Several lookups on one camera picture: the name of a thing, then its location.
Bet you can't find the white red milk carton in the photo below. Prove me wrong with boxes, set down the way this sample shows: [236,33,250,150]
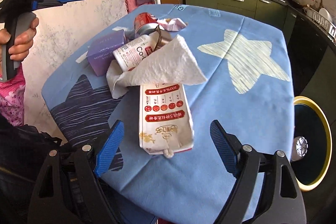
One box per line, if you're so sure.
[139,84,194,159]

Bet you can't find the green lower cabinets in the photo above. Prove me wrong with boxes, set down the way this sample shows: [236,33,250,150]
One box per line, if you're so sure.
[183,0,336,98]

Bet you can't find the white pink wrapper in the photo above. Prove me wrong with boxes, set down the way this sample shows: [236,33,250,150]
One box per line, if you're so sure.
[157,18,188,32]

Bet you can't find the yellow rimmed trash bin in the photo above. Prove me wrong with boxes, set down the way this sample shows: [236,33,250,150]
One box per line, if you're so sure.
[290,96,333,192]

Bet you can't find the red soda can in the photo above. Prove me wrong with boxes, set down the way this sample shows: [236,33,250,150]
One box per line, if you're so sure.
[134,12,158,36]

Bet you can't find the person left hand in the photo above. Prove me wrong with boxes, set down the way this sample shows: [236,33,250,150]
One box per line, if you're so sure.
[9,18,39,61]

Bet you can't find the white paper towel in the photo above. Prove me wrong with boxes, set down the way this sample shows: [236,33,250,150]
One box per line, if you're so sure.
[106,35,207,99]

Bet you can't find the white dish rack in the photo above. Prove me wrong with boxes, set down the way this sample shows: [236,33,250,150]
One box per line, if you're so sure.
[303,7,336,39]

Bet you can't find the pink floral sleeve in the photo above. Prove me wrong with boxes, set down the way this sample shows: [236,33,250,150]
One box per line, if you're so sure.
[0,65,26,126]

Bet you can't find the purple cream box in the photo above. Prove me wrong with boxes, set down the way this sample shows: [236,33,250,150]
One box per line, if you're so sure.
[87,29,126,77]

